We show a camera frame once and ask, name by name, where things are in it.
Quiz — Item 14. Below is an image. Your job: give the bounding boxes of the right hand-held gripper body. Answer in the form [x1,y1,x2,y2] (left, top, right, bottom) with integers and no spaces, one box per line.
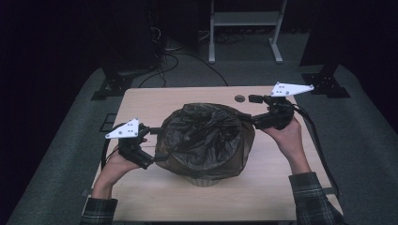
[252,82,314,130]

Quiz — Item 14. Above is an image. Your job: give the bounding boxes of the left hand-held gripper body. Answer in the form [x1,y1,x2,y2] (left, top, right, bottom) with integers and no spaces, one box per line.
[105,117,155,171]

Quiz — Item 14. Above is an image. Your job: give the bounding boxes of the black plastic garbage bag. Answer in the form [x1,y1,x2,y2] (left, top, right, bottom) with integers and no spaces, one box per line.
[154,102,256,182]

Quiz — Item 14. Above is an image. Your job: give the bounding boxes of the green plastic trash bin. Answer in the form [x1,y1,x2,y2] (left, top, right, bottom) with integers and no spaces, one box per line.
[186,175,225,188]

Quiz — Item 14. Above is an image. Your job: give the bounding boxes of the person's right hand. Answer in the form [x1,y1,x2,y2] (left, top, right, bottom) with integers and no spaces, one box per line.
[261,116,307,162]

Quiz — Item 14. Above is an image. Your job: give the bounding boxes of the person's left hand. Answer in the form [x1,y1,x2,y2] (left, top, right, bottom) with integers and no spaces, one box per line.
[94,149,143,194]

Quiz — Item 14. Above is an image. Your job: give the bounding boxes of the black metal stand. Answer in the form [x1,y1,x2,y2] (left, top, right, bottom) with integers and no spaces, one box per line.
[298,0,351,99]
[90,65,134,101]

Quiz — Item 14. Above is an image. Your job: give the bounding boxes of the white metal rack legs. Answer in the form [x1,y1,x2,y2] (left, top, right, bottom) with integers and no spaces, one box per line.
[207,0,288,65]

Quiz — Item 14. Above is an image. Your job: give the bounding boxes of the dark equipment rack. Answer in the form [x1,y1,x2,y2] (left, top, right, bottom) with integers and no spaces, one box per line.
[99,0,167,72]

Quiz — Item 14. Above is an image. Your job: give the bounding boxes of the right hand-held gripper black cable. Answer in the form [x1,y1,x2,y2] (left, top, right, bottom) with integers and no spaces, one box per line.
[292,104,343,200]

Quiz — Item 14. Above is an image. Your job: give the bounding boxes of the black floor cables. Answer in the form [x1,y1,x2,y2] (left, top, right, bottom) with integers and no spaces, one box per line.
[138,51,229,89]

